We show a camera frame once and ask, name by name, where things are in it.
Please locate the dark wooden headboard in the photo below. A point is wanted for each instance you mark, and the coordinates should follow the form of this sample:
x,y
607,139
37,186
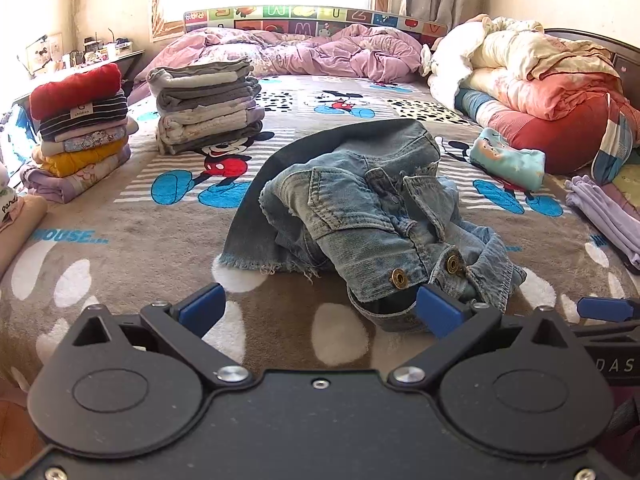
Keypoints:
x,y
625,60

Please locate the lavender folded clothes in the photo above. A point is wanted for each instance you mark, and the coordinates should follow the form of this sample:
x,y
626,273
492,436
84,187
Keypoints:
x,y
605,215

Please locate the colourful alphabet play mat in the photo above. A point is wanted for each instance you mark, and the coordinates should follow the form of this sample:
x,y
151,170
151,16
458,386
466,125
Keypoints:
x,y
280,12

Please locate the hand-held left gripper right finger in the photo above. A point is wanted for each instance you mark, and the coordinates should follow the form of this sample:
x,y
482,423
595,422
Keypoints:
x,y
440,310

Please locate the framed picture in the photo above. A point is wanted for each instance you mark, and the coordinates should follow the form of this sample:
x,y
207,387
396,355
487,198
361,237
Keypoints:
x,y
45,55

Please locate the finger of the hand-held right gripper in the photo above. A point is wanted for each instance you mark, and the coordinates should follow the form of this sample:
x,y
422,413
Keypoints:
x,y
607,309

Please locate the blue denim jacket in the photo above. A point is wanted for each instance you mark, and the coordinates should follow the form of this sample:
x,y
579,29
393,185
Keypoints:
x,y
360,220

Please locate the light blue printed garment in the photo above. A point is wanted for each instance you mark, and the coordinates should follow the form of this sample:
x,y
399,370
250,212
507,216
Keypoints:
x,y
510,160

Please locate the stack of colourful folded clothes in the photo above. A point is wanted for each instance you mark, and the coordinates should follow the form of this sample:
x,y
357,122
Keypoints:
x,y
75,125

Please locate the cream floral quilt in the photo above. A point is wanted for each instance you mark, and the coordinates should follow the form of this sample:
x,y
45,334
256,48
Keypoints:
x,y
540,45

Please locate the stack of grey folded clothes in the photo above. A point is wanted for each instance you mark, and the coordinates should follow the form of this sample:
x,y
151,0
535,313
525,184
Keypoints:
x,y
205,105

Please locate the blue white plaid cloth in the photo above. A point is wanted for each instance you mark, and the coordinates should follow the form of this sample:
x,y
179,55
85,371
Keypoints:
x,y
617,135

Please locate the beige folded garment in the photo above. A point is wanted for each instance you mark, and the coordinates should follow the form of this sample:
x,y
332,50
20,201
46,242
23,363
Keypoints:
x,y
17,230

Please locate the cartoon printed brown blanket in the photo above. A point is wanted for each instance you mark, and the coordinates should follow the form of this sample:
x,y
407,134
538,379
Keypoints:
x,y
150,240

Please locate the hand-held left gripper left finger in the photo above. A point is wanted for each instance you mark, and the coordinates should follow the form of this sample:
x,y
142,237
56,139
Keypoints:
x,y
202,307

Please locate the purple duvet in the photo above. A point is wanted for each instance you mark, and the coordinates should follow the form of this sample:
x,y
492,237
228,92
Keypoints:
x,y
350,52

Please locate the dark desk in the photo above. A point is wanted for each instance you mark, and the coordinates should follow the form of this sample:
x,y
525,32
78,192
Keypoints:
x,y
125,60

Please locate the teal striped bedding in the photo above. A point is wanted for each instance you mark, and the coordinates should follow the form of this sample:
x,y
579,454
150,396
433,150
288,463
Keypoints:
x,y
475,105

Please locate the pink red quilt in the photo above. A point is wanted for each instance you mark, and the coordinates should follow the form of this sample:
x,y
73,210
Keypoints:
x,y
560,120

